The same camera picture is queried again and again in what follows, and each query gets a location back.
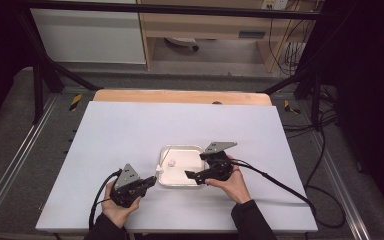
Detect white wall power outlet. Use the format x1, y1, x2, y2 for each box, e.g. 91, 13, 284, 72
261, 0, 289, 11

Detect thin wooden skewer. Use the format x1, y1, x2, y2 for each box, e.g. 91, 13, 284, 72
160, 147, 172, 167

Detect yellow black hazard tape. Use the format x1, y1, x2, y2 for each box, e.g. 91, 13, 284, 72
283, 99, 301, 115
68, 93, 83, 112

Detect black floor cables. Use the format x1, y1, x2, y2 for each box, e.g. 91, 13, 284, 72
281, 84, 339, 141

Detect right hand-held gripper cable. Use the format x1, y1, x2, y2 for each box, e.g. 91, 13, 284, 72
231, 159, 347, 230

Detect wooden table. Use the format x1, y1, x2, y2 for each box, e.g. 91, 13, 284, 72
92, 88, 274, 107

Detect white chair base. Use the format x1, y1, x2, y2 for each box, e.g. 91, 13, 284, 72
164, 36, 200, 52

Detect person's right hand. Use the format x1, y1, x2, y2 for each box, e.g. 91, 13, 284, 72
204, 155, 252, 205

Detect square metal tray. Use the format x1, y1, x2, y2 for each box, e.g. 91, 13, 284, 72
156, 144, 212, 189

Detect white cabinet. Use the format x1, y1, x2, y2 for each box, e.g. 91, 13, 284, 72
29, 0, 147, 65

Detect person's left hand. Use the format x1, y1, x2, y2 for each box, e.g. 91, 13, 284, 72
100, 180, 142, 230

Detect black metal frame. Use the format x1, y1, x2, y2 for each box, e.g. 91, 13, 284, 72
13, 0, 334, 126

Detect aluminium floor rail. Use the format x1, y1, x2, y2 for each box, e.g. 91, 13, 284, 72
312, 132, 372, 240
0, 94, 60, 228

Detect light wooden desk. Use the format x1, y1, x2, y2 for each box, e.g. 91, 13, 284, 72
136, 0, 324, 73

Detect hand-held gripper cable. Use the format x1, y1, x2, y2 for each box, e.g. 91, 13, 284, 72
88, 168, 124, 233
231, 159, 347, 230

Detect black curtain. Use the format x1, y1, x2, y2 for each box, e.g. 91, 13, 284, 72
319, 0, 384, 216
0, 0, 36, 138

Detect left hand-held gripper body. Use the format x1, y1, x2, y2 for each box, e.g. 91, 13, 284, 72
109, 162, 148, 209

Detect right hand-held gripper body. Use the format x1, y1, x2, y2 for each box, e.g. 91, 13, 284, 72
199, 142, 239, 183

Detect left hand-held gripper cable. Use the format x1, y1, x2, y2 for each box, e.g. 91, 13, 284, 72
88, 168, 124, 233

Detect hanging black cables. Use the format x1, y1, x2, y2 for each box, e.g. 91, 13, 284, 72
267, 9, 315, 77

